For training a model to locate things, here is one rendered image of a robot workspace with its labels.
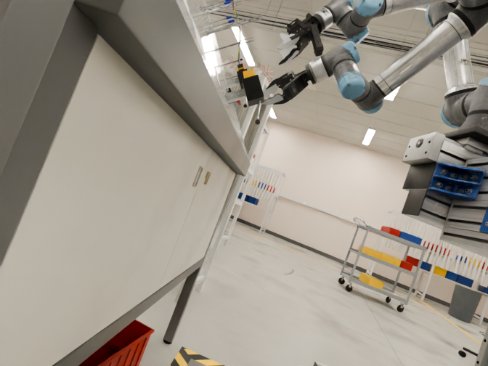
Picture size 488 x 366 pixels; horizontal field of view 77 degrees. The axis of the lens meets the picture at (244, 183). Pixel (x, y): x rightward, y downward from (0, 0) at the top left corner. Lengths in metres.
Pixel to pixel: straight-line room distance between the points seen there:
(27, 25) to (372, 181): 9.28
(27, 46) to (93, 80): 0.13
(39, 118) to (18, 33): 0.11
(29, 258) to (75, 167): 0.10
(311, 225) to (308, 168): 1.66
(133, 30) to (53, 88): 0.08
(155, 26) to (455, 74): 1.28
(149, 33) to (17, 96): 0.15
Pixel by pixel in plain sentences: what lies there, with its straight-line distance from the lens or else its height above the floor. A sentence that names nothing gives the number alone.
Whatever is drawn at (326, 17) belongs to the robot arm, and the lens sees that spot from 1.35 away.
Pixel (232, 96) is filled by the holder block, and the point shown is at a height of 0.94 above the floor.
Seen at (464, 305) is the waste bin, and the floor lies 0.30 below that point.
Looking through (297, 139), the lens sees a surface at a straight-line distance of 9.59.
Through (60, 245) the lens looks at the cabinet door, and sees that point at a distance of 0.40.
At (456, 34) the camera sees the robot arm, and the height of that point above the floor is 1.36.
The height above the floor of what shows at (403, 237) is 1.00.
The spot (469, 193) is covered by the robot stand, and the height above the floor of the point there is 0.95.
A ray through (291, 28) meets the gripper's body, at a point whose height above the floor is 1.37.
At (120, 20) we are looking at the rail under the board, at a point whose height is 0.80.
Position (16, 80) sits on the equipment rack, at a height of 0.72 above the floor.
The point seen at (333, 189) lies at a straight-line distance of 9.26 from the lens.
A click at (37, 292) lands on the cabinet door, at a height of 0.53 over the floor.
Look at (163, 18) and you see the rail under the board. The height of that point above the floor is 0.84.
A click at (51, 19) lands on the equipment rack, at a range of 0.22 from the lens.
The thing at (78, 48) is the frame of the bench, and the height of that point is 0.77.
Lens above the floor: 0.70
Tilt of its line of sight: 3 degrees up
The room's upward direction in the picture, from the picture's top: 21 degrees clockwise
